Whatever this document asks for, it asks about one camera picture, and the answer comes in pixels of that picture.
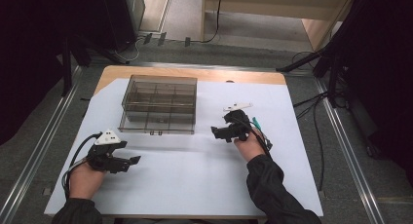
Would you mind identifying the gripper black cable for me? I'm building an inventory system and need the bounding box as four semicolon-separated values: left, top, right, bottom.
60;131;104;200
231;116;275;161

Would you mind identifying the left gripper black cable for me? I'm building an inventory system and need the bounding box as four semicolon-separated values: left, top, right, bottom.
60;131;104;200

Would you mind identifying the dark cabinet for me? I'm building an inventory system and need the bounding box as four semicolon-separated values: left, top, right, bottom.
106;0;146;53

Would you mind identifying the person's right hand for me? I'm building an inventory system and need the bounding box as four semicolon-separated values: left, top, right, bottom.
233;127;268;164

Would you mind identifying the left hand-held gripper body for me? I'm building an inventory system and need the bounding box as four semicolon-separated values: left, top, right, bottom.
85;129;132;174

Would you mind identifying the clear smoky compartment box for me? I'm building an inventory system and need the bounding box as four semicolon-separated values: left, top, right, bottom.
118;74;199;136

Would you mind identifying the black curtain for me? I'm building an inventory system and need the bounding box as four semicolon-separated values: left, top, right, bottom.
0;0;137;146
325;0;413;186

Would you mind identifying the black hanging cable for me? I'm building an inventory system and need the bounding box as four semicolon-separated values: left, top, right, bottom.
189;0;224;45

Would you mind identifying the person's left hand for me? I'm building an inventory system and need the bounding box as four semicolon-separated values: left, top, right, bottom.
68;161;107;201

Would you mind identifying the light wooden shelf unit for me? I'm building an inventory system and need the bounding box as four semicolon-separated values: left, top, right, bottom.
200;0;358;52

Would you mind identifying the white floor cable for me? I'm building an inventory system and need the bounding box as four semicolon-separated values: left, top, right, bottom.
113;35;147;64

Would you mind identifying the black floor cable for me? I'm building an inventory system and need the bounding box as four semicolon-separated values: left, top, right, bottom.
291;91;329;193

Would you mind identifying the black metal stand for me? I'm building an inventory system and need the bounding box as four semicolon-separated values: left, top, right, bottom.
59;35;92;97

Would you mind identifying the black tripod stand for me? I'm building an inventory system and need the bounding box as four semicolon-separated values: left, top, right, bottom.
276;38;350;109

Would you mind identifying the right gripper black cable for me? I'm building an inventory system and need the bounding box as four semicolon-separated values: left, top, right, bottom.
231;116;275;161

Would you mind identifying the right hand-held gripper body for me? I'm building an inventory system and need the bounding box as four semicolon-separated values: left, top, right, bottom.
222;101;254;144

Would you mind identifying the white table sheet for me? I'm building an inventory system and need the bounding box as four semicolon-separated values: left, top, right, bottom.
44;77;324;218

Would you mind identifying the wooden table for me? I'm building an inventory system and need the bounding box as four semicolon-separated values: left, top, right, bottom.
93;64;287;95

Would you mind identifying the metal floor rail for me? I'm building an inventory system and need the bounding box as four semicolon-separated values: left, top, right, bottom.
0;65;84;224
314;77;388;224

